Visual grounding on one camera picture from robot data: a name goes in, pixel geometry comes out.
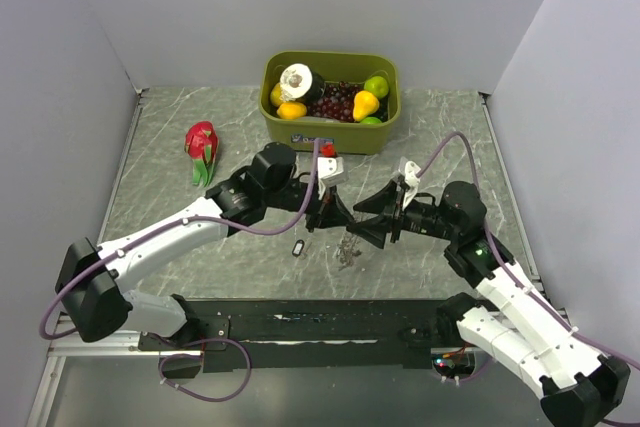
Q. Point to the aluminium rail frame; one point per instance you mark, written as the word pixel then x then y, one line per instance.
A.
pixel 110 382

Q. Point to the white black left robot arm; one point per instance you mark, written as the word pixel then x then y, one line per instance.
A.
pixel 97 285

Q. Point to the red dragon fruit toy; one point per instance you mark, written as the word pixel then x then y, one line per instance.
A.
pixel 201 145

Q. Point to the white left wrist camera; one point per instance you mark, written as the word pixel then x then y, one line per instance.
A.
pixel 331 170

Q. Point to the olive green plastic bin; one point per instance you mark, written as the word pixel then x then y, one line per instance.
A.
pixel 348 138

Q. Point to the yellow pear toy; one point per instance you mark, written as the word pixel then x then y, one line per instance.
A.
pixel 365 104

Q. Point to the yellow lemon toy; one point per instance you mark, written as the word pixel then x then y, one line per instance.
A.
pixel 275 96

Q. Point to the green fruit toy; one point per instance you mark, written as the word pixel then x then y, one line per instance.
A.
pixel 371 121

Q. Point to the orange yellow mango toy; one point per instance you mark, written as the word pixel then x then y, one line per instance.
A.
pixel 291 110

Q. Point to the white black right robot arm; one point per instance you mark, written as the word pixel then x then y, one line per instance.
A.
pixel 577 384

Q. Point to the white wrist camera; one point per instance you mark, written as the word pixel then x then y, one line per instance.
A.
pixel 331 170
pixel 408 179

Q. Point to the large silver toothed keyring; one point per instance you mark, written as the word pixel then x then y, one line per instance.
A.
pixel 347 251

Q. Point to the dark red grape bunch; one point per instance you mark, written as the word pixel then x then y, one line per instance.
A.
pixel 337 102

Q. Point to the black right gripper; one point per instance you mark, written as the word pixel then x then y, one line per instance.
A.
pixel 374 230

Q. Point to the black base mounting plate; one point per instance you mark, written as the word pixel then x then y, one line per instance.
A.
pixel 320 333

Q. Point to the green lime toy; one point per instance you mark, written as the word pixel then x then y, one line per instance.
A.
pixel 378 86

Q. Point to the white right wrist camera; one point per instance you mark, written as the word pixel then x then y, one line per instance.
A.
pixel 408 179

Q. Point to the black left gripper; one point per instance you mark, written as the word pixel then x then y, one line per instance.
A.
pixel 329 212

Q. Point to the white black cylinder roll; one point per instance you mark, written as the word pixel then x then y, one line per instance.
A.
pixel 298 82

